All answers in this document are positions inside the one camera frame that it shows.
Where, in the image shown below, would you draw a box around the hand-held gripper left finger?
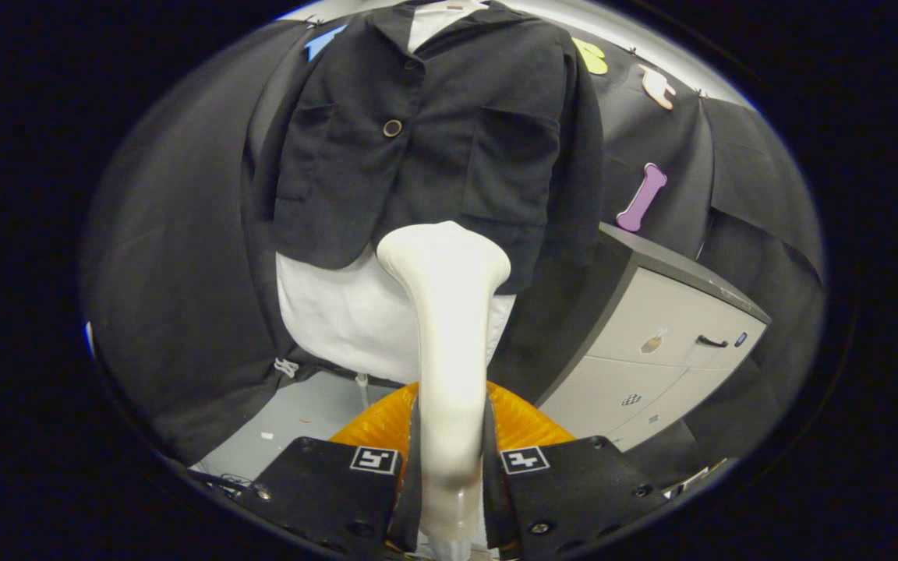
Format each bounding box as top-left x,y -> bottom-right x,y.
235,382 -> 422,556

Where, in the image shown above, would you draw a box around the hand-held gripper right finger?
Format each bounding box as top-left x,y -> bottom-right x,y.
483,380 -> 670,556

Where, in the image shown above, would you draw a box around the white shirt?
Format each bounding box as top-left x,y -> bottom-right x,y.
276,0 -> 518,386

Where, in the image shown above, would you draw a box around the white garment steamer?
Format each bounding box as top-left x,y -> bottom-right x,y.
377,221 -> 512,560

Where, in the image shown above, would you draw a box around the black jacket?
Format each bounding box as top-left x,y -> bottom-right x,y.
250,0 -> 604,295

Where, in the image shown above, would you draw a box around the cardboard tag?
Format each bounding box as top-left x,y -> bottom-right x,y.
663,458 -> 730,499

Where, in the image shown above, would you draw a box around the grey cabinet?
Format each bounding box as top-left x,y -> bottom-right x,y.
488,222 -> 772,453

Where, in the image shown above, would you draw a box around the black backdrop cloth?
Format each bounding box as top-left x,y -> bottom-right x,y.
81,16 -> 826,484

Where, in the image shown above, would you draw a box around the black floor cables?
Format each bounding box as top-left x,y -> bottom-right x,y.
192,467 -> 251,493

